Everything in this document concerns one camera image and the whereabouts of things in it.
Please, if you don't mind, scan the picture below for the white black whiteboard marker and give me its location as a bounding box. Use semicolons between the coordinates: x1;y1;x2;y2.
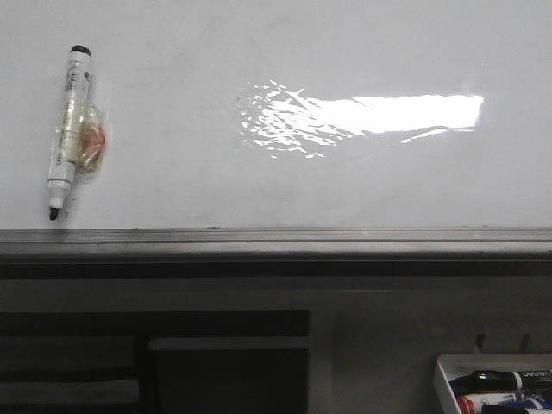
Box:
47;45;107;221

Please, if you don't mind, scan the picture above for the dark cabinet box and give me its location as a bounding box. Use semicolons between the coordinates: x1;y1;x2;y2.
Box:
147;336;310;413

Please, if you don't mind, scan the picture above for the white marker tray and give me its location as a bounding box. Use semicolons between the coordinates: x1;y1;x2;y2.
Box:
434;354;551;414

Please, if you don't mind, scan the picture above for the left metal tray hook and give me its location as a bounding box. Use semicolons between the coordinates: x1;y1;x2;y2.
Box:
474;333;486;354

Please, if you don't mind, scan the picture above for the metal tray hook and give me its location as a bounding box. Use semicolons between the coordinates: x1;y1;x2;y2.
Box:
474;333;486;354
518;333;531;354

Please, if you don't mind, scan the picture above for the black capped marker in tray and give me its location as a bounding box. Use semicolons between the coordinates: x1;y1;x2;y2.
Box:
449;370;551;396

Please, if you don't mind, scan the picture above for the red capped marker in tray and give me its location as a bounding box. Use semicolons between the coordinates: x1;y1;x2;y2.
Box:
457;391;552;414

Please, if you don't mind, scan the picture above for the right metal tray hook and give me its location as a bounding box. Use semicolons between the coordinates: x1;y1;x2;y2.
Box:
518;333;531;354

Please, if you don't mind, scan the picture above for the blue marker in tray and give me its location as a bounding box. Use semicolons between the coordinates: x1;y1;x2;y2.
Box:
480;398;551;414

